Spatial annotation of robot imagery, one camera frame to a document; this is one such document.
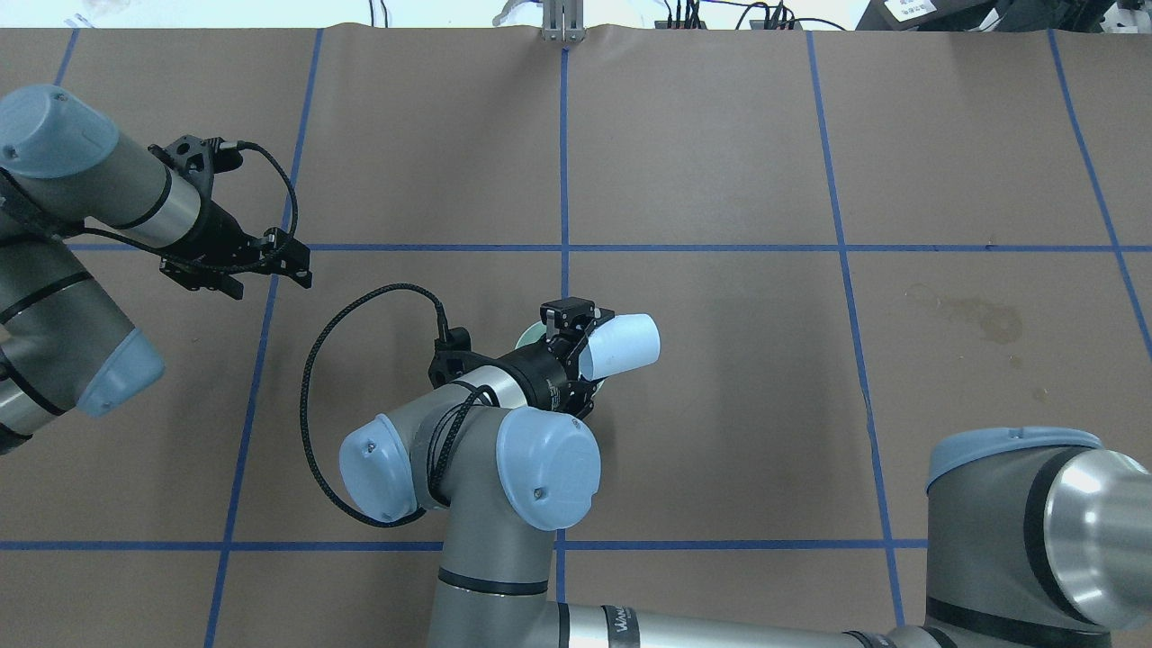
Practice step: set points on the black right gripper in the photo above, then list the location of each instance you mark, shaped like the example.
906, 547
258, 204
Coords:
543, 378

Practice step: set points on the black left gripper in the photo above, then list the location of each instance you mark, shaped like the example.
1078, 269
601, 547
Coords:
219, 232

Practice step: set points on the light blue plastic cup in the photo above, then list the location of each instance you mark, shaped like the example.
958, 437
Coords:
624, 343

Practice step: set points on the mint green bowl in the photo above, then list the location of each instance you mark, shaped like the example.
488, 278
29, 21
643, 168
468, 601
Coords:
535, 333

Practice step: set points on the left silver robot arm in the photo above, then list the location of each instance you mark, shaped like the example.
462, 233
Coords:
69, 171

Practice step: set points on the brown paper table cover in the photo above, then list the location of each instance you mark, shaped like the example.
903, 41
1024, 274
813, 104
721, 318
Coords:
854, 245

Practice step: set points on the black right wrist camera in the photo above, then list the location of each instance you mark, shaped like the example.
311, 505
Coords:
451, 357

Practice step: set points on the aluminium frame post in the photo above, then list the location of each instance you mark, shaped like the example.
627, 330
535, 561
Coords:
563, 21

